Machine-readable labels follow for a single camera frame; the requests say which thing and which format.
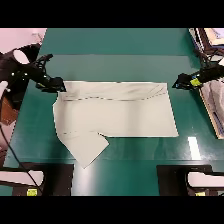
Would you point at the white shirt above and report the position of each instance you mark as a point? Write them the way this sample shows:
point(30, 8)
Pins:
point(116, 113)

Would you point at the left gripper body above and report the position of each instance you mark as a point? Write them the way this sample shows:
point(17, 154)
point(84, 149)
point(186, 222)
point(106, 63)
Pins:
point(51, 84)

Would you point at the grey garment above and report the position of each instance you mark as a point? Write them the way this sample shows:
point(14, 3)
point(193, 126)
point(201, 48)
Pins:
point(215, 100)

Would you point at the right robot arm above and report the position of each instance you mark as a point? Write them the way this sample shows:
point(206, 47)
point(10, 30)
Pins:
point(204, 180)

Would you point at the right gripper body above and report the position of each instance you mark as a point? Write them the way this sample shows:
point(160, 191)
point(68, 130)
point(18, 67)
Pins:
point(187, 82)

